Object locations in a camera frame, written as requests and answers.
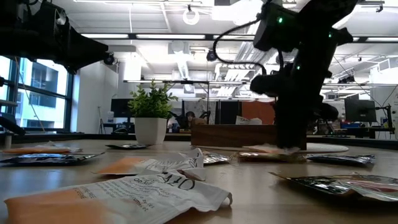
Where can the dark background desk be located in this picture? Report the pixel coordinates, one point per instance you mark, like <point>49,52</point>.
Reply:
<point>367,130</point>

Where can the blue box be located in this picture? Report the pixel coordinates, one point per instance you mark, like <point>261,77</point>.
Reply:
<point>349,125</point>

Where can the red green foil tea packet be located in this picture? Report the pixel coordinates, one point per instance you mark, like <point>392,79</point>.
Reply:
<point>373,188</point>

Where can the dark wooden tea box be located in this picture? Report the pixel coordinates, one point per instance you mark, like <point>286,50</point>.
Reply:
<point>233,135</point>

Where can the large office window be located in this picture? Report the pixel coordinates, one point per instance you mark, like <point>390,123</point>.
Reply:
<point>46,93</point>

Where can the black computer monitor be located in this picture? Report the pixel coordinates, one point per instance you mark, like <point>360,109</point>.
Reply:
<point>121,108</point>

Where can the orange partition panel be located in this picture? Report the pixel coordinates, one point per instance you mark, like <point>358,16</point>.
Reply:
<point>258,112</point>

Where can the small dark foil tea packet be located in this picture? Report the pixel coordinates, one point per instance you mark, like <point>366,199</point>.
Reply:
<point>127,146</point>

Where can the green plant in white pot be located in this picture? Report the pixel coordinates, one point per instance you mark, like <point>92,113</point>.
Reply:
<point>150,124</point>

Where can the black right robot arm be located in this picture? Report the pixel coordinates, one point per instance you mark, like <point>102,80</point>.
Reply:
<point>320,18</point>

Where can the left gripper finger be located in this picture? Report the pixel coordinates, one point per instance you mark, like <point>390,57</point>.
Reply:
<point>84,53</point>

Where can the black overhead rig frame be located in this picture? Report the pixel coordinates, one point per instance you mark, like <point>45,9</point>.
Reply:
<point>186,81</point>

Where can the black aluminium table frame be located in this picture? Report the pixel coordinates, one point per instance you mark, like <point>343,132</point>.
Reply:
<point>62,137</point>

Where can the small black ceiling spotlight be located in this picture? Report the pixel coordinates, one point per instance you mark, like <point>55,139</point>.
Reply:
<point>346,79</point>

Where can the person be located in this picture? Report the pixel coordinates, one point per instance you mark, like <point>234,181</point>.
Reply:
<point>190,118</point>

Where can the black monitor on arm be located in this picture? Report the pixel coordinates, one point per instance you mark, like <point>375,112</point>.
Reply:
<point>360,110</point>

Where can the long ceiling light bar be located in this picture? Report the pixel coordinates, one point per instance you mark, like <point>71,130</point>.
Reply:
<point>171,36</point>

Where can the white orange Tazo tea packet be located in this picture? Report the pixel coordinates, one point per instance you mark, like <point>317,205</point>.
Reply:
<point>248,120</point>
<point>140,196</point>
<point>168,165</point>
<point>261,149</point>
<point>37,150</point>

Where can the white round plate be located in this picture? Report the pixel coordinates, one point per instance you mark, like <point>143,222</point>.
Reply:
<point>326,148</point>

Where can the black ceiling camera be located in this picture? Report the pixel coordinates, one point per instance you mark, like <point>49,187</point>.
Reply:
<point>109,59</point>
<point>211,56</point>

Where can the black partition panel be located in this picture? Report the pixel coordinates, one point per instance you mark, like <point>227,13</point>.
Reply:
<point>228,112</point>

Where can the tan gold tea packet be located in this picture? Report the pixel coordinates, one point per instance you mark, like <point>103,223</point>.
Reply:
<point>199,121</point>

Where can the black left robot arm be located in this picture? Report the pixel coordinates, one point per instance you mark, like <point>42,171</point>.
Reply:
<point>7,28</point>

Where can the black background robot arm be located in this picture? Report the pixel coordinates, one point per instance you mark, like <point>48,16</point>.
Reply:
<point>177,119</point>
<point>205,115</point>

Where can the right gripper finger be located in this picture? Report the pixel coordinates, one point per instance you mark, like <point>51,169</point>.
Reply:
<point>283,124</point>
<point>298,124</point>

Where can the black angled mount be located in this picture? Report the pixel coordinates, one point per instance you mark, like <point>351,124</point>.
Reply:
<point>11,124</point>

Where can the silver dark foil tea packet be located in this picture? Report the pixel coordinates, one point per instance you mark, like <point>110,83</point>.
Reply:
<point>311,182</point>

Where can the white bottle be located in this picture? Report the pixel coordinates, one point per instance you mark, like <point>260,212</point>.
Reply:
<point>110,117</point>

